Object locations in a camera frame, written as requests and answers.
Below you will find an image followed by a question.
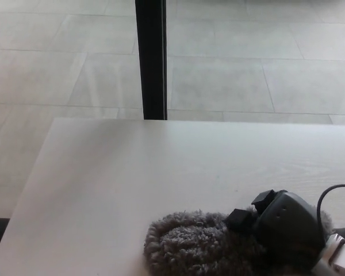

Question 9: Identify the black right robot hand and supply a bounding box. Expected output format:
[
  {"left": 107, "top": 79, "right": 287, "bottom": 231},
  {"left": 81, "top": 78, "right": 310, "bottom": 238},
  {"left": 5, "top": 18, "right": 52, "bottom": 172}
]
[{"left": 225, "top": 189, "right": 326, "bottom": 258}]

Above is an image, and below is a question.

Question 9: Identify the grey fluffy microfibre duster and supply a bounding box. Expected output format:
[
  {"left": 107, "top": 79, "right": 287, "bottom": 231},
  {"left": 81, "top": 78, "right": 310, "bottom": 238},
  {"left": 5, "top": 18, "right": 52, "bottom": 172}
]
[{"left": 143, "top": 204, "right": 334, "bottom": 276}]

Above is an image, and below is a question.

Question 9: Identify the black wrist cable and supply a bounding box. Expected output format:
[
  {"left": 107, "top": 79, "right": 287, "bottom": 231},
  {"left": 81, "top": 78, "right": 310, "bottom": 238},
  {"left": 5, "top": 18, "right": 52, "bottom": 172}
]
[{"left": 316, "top": 184, "right": 345, "bottom": 237}]

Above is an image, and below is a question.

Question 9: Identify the black vertical window frame post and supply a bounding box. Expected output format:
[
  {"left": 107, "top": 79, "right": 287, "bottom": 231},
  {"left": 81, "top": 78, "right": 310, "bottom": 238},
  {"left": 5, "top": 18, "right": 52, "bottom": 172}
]
[{"left": 135, "top": 0, "right": 168, "bottom": 120}]

